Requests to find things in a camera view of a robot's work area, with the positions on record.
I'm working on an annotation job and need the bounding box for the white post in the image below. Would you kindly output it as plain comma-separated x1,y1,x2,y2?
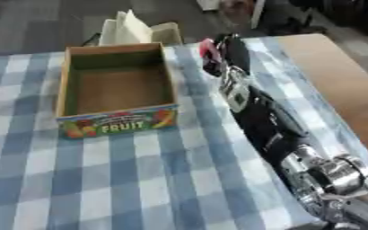
248,0,267,30

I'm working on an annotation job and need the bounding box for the dark chair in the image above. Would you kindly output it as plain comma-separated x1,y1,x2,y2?
267,0,368,37

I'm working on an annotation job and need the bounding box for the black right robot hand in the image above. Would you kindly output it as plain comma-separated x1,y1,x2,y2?
199,32,253,78

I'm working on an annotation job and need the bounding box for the cream paper bag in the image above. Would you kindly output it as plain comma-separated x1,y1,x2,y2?
96,9,186,47

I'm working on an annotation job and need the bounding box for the small red object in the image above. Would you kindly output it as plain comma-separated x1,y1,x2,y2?
197,38,219,66

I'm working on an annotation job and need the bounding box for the cardboard box with fruit print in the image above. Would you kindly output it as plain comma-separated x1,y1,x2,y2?
53,42,181,139

